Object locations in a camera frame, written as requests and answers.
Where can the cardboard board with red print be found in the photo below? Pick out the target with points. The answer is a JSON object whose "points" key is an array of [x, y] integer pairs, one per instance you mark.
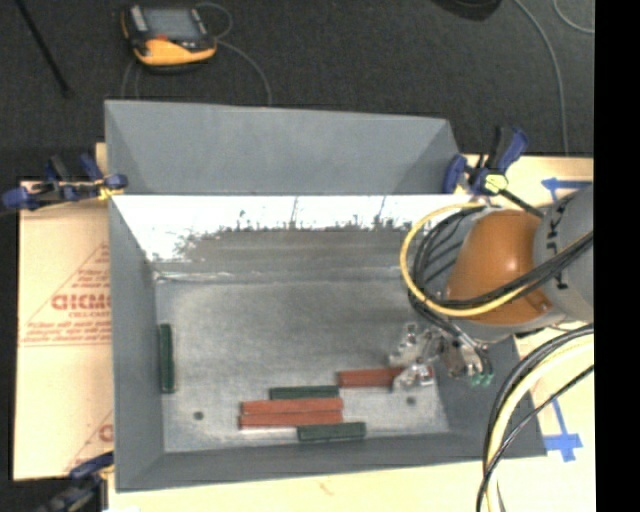
{"points": [[60, 350]]}

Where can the red-brown flat block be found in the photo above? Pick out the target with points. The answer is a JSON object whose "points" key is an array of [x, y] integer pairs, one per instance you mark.
{"points": [[367, 378], [292, 405], [290, 420]]}

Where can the grey metal bin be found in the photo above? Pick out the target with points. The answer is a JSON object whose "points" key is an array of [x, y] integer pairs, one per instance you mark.
{"points": [[280, 320]]}

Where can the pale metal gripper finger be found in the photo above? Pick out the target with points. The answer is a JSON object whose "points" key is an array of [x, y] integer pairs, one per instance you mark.
{"points": [[416, 376], [411, 346]]}

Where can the dark green flat block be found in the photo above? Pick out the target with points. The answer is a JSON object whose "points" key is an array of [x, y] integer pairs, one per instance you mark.
{"points": [[304, 392], [167, 357], [331, 431]]}

